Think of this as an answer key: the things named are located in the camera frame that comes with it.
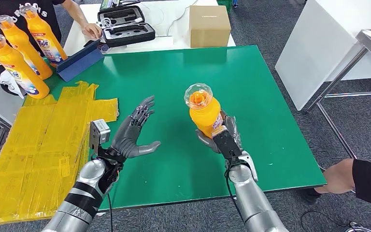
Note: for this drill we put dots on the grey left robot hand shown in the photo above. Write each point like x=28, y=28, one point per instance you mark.
x=128, y=137

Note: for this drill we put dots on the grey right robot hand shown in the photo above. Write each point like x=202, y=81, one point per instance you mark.
x=232, y=126

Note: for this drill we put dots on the orange detergent bottle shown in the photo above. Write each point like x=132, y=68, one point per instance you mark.
x=19, y=70
x=27, y=52
x=44, y=40
x=204, y=112

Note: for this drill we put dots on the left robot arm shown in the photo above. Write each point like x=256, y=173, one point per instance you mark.
x=86, y=195

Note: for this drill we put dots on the blue tablet case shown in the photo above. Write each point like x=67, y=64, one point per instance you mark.
x=80, y=62

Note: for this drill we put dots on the cardboard box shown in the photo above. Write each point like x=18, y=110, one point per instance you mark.
x=209, y=28

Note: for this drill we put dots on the yellow plastic sheet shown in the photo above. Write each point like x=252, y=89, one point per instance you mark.
x=28, y=153

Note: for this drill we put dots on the black foam-lined case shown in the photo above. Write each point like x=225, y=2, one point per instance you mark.
x=128, y=35

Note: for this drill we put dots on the white panel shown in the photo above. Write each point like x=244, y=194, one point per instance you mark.
x=313, y=48

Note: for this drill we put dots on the green plastic crate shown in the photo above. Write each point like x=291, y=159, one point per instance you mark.
x=225, y=4

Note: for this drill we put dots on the white table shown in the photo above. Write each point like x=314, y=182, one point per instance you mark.
x=161, y=19

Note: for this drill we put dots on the green printed package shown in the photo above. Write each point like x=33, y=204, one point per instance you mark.
x=115, y=4

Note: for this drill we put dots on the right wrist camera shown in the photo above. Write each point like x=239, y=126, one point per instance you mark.
x=226, y=142

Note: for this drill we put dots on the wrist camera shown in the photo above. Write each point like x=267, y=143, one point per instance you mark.
x=226, y=142
x=99, y=133

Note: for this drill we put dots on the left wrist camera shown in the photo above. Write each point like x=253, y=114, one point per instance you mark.
x=99, y=133

